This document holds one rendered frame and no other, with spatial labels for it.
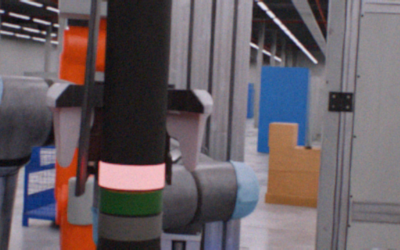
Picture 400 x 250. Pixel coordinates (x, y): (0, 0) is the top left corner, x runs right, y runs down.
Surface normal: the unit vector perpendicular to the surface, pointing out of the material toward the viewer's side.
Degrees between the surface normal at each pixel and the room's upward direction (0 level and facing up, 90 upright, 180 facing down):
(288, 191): 90
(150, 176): 90
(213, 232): 90
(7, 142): 104
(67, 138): 94
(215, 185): 67
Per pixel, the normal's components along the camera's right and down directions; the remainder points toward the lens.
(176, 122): -0.91, 0.05
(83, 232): 0.25, 0.07
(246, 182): 0.63, -0.31
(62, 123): 0.97, 0.12
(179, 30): -0.03, 0.05
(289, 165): -0.24, 0.04
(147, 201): 0.58, 0.07
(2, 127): 0.55, 0.37
